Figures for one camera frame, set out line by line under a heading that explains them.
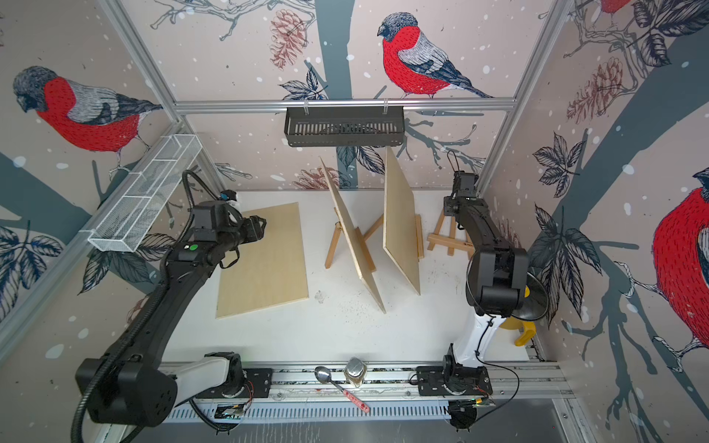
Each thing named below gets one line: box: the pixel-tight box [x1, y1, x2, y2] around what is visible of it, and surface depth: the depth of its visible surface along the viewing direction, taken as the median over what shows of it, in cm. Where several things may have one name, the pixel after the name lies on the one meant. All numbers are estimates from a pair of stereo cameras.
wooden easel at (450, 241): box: [426, 209, 476, 260], surface depth 105 cm
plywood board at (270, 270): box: [216, 202, 310, 319], surface depth 97 cm
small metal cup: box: [344, 356, 368, 388], surface depth 68 cm
